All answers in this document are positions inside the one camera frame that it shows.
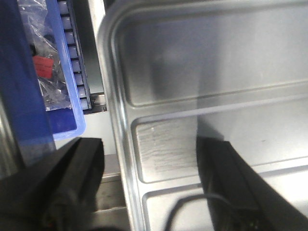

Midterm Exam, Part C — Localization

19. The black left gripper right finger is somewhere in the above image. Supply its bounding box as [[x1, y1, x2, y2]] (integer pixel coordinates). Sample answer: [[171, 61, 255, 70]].
[[196, 137, 308, 231]]

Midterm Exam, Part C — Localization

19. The blue plastic bin with bags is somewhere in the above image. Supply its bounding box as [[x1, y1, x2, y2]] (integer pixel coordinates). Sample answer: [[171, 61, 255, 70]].
[[0, 0, 86, 166]]

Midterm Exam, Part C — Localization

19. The white roller track strip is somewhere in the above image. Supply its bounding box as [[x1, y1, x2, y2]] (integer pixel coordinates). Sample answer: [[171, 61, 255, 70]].
[[57, 0, 92, 111]]

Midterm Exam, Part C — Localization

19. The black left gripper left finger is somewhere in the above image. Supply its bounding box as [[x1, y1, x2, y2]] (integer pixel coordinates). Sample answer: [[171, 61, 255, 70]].
[[0, 138, 105, 231]]

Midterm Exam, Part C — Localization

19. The clear plastic parts bag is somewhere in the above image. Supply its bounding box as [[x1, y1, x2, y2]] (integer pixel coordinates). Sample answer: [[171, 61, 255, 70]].
[[17, 0, 72, 111]]

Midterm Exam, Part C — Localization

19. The silver ribbed metal tray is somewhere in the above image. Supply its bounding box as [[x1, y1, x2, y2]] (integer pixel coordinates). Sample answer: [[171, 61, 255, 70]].
[[97, 0, 308, 231]]

